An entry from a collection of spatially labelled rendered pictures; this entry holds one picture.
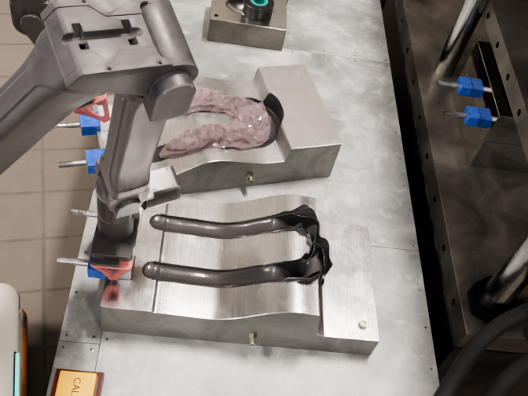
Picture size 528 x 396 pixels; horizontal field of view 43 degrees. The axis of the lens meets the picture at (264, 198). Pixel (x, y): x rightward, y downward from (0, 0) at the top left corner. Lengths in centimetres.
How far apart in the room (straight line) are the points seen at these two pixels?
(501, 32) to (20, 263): 159
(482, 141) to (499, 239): 24
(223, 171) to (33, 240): 108
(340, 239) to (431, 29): 93
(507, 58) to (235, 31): 67
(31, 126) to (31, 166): 189
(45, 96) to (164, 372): 71
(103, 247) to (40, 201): 135
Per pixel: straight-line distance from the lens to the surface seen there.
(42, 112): 66
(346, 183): 154
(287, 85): 156
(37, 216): 242
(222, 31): 180
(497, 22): 176
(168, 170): 106
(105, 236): 111
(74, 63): 59
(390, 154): 164
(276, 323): 120
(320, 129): 148
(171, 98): 64
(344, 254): 134
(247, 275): 123
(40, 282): 227
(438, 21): 216
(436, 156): 171
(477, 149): 170
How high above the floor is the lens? 192
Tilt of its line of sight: 50 degrees down
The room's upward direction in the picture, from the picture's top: 15 degrees clockwise
